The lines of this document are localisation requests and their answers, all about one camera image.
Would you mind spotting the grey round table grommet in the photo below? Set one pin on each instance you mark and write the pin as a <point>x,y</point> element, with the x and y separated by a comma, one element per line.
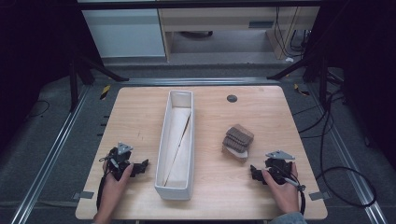
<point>232,98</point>

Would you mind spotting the metal floor rail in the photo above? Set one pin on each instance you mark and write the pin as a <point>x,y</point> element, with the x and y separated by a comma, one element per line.
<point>46,161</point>
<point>348,161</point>

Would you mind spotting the white cabinet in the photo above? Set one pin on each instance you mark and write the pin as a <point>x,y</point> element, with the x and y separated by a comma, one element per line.
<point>124,32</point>

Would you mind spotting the black metal stand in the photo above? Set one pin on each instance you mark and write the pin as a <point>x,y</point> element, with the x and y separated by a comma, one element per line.
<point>81,77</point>
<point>311,67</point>

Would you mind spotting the white card sheet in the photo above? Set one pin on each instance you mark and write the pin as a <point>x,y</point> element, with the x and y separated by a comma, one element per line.
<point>179,146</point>

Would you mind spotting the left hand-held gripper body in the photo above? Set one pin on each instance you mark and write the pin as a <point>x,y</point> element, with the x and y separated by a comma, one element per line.
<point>120,158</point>

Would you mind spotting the grey tape strip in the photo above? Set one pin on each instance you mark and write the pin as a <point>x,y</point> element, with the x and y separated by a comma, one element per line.
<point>83,195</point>
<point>319,195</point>

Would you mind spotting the long white box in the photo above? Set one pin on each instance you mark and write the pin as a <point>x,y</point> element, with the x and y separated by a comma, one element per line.
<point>174,190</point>

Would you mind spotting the yellow black tape strip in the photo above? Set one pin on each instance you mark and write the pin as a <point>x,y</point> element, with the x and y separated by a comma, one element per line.
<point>301,90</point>
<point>105,91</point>

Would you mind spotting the person's left hand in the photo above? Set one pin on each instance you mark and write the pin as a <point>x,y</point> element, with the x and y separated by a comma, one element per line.
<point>112,193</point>

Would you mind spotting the person's right hand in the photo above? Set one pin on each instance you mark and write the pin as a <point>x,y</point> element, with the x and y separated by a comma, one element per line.
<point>285,196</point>

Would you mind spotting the brown ribbed bundle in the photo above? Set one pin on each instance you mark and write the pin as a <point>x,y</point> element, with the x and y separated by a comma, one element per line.
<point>238,141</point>

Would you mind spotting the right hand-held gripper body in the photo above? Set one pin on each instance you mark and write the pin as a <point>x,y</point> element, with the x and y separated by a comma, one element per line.
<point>280,168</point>

